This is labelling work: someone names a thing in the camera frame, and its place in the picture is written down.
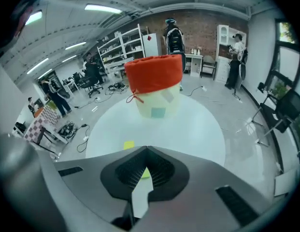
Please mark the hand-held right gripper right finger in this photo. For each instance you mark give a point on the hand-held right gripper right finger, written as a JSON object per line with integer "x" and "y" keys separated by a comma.
{"x": 203, "y": 202}

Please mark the black framed window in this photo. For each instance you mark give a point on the black framed window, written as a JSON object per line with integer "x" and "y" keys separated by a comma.
{"x": 286, "y": 57}

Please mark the black office chair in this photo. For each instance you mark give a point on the black office chair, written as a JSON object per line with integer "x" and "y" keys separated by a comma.
{"x": 91, "y": 84}

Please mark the yellow-green toy block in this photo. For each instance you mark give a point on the yellow-green toy block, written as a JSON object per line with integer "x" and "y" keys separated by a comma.
{"x": 146, "y": 174}

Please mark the white power strip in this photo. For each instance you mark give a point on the white power strip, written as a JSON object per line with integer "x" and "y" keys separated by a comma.
{"x": 204, "y": 88}

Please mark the white board with red tag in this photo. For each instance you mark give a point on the white board with red tag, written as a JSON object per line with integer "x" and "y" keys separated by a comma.
{"x": 151, "y": 45}

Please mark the long ceiling light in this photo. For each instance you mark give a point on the long ceiling light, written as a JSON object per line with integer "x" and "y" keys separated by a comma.
{"x": 33, "y": 17}
{"x": 103, "y": 8}
{"x": 37, "y": 65}
{"x": 75, "y": 46}

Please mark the yellow toy block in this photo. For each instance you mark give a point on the yellow toy block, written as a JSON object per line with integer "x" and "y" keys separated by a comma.
{"x": 129, "y": 144}

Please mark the cream container with orange cloth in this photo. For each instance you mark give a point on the cream container with orange cloth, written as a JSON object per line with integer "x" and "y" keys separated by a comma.
{"x": 155, "y": 86}

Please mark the black folding chair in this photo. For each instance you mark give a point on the black folding chair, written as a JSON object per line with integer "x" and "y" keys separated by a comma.
{"x": 280, "y": 115}

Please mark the white metal shelving unit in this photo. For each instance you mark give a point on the white metal shelving unit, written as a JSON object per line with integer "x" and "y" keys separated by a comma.
{"x": 120, "y": 49}

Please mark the pink checkered table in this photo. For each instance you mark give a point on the pink checkered table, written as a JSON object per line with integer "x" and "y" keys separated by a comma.
{"x": 42, "y": 126}

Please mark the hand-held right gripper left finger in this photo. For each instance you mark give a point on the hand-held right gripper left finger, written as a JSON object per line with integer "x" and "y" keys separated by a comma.
{"x": 87, "y": 197}

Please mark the white tall cabinet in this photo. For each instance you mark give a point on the white tall cabinet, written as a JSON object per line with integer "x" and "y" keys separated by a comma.
{"x": 223, "y": 54}

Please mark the dark wooden chair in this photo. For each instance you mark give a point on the dark wooden chair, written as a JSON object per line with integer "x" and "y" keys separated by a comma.
{"x": 209, "y": 67}

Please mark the white small desk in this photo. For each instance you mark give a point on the white small desk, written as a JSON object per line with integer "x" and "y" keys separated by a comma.
{"x": 195, "y": 64}

